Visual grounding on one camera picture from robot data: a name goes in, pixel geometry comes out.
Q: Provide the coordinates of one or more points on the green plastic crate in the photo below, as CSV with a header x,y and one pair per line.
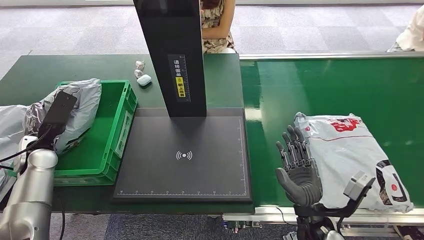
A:
x,y
112,132

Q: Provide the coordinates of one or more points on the person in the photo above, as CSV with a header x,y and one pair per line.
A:
x,y
412,33
217,30

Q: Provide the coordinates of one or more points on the dark green table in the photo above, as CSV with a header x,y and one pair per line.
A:
x,y
66,66

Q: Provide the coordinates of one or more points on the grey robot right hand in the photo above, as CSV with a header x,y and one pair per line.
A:
x,y
303,185

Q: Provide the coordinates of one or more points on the black scanner column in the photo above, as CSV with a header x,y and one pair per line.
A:
x,y
169,33

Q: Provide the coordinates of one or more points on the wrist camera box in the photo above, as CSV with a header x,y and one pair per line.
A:
x,y
357,185
58,112

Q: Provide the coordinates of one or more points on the large grey red-print package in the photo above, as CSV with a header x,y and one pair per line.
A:
x,y
348,159

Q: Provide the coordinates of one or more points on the black scanner platform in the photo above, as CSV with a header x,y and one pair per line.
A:
x,y
198,179

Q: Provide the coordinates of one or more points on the green conveyor belt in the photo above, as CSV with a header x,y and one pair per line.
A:
x,y
331,86

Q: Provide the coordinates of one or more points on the white earbuds case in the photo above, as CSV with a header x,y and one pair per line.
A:
x,y
144,80

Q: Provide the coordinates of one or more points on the small grey red-print package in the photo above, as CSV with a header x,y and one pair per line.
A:
x,y
86,99

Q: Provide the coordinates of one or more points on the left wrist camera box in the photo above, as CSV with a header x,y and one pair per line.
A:
x,y
58,112

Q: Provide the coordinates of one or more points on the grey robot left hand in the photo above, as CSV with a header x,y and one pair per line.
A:
x,y
33,116

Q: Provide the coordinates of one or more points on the black yellow label sticker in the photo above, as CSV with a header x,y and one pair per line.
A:
x,y
179,79

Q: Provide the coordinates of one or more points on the aluminium conveyor frame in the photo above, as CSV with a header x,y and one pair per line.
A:
x,y
251,217

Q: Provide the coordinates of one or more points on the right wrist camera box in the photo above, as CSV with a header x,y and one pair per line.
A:
x,y
357,185

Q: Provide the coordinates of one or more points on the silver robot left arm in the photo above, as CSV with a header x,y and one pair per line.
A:
x,y
33,192

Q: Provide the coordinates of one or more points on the plain grey plastic package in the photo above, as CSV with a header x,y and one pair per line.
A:
x,y
10,129

